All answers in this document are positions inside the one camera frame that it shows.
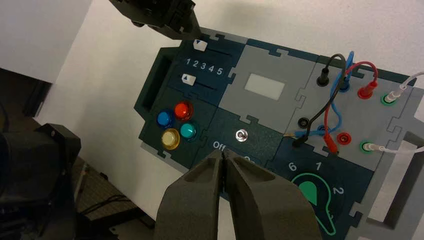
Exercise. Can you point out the white slider knob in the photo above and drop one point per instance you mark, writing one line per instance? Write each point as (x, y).
(188, 79)
(199, 45)

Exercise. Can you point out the green pointer rotary knob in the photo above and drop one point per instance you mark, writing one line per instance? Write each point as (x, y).
(311, 193)

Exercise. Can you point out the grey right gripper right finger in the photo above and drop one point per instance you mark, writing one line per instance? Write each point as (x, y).
(265, 208)

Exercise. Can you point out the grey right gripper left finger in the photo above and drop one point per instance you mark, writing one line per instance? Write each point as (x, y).
(195, 205)

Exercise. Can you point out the white display screen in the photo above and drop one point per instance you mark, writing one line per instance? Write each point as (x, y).
(265, 86)

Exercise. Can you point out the red dome push button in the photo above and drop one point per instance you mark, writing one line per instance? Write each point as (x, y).
(184, 111)

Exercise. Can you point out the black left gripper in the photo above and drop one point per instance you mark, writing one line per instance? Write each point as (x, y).
(145, 13)

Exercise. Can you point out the teal dome push button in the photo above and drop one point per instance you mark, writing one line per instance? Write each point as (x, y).
(188, 132)

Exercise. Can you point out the metal toggle switch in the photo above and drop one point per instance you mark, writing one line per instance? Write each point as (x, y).
(241, 135)

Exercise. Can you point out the dark modular task box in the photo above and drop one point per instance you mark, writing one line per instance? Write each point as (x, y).
(271, 109)

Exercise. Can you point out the yellow dome push button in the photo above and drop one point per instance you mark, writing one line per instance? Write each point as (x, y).
(170, 139)

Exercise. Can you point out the blue dome push button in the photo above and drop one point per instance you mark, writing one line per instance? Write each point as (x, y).
(164, 119)

